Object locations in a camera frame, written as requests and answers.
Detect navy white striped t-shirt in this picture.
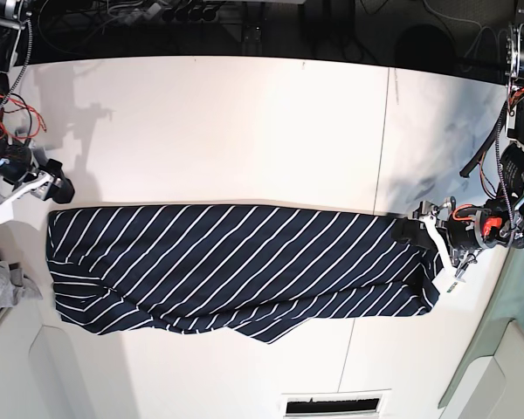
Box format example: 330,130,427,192
45,204,443,344

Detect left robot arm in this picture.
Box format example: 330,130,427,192
393,1,524,279

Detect white cables in background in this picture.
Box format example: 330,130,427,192
421,0,512,71

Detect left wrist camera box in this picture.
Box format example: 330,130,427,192
432,268,464,295

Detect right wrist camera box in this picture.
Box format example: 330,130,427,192
0,198,14,224

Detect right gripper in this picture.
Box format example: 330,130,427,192
0,146,75,204

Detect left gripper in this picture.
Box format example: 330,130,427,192
391,196,511,278

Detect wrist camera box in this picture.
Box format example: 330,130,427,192
432,268,464,295
0,198,14,224

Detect table cable slot opening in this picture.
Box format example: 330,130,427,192
280,389,391,419

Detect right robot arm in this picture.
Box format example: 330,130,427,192
0,1,75,204

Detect grey dark clothes pile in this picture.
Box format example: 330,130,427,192
0,257,42,312

